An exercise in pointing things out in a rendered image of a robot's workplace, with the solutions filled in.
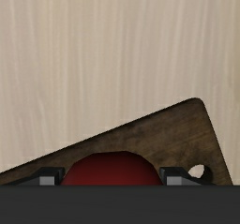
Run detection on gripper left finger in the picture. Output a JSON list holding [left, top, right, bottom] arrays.
[[7, 167, 66, 187]]

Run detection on red tomato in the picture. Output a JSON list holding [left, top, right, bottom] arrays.
[[60, 151, 164, 187]]

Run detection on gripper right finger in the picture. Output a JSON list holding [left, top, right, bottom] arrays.
[[158, 167, 211, 187]]

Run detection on brown cutting board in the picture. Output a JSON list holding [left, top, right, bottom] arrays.
[[0, 97, 234, 187]]

